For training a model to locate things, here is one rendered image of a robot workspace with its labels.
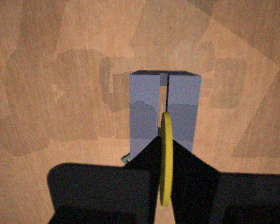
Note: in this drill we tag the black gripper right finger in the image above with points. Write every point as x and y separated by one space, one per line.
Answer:
201 194

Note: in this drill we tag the dark grey box walls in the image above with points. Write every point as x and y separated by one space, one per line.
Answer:
163 78

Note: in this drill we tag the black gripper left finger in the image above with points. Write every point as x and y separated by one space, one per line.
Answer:
132 188

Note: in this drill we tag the gold coin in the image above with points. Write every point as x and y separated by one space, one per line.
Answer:
166 175

